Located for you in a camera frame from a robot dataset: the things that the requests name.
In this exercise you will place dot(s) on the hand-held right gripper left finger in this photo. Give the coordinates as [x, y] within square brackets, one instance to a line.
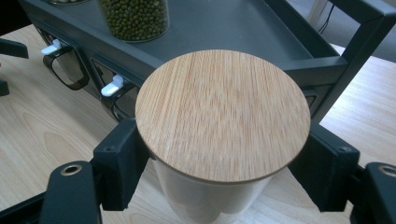
[120, 161]

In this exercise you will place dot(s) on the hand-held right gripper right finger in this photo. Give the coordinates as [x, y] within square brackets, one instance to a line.
[327, 168]

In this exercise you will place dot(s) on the wooden-lid jar of white contents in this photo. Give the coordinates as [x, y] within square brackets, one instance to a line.
[222, 115]

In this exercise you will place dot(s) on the wooden-lid jar of green beans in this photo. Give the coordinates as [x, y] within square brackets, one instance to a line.
[134, 18]

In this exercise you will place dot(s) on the black corner shelf rack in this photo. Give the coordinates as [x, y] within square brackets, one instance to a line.
[233, 28]

